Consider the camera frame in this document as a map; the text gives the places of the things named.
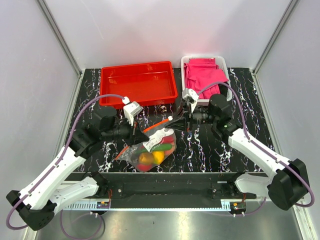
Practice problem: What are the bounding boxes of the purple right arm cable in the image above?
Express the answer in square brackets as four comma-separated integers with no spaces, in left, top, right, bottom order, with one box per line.
[196,82,315,207]

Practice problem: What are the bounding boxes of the right aluminium frame post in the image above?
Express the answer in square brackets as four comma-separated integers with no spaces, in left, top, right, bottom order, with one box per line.
[252,0,301,76]

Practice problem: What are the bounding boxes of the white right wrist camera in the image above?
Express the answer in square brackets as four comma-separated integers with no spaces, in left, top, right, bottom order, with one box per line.
[182,88,199,113]

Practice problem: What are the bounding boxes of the red plastic tray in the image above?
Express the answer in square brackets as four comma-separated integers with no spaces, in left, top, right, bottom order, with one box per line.
[99,61,178,107]

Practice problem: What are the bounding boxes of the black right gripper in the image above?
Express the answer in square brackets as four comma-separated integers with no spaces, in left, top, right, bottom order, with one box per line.
[165,101,218,133]

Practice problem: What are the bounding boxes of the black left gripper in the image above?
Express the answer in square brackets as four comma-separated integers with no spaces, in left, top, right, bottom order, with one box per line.
[102,115,150,147]

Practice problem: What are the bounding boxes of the white plastic basket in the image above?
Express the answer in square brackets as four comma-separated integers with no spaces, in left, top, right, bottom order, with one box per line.
[181,54,233,105]

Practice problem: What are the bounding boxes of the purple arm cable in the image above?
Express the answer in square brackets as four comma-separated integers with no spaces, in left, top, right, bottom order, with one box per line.
[196,82,315,207]
[6,94,130,230]

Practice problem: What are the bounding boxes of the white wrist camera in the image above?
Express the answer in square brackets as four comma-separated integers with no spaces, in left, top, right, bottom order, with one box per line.
[123,101,143,126]
[182,88,199,113]

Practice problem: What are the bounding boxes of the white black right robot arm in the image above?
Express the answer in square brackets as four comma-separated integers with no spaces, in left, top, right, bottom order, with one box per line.
[167,89,315,211]

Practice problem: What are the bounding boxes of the pink cloth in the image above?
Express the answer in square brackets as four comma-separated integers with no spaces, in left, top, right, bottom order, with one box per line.
[183,58,228,93]

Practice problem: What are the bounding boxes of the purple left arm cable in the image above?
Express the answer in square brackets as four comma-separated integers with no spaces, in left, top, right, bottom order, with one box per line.
[6,94,130,230]

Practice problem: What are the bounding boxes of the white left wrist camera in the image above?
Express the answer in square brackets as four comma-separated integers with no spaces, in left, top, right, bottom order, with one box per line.
[123,101,143,126]

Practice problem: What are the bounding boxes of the white slotted cable duct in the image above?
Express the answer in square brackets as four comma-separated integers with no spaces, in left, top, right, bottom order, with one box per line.
[64,201,111,212]

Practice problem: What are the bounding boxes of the clear zip top bag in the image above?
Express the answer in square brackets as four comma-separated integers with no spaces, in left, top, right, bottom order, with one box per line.
[115,116,177,173]

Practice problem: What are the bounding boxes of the black marble pattern mat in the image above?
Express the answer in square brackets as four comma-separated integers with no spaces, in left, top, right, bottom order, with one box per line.
[71,67,278,173]

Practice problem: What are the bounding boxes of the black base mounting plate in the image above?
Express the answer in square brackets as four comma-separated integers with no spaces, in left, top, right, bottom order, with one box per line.
[62,171,266,208]

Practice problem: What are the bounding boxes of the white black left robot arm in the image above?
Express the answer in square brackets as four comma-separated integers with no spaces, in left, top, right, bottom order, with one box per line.
[6,102,149,231]

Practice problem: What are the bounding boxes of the left aluminium frame post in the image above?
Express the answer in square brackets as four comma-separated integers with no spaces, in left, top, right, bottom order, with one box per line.
[35,0,82,77]

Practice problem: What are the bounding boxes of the aluminium frame post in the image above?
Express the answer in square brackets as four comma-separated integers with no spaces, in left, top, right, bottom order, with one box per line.
[35,0,82,77]
[252,0,301,76]

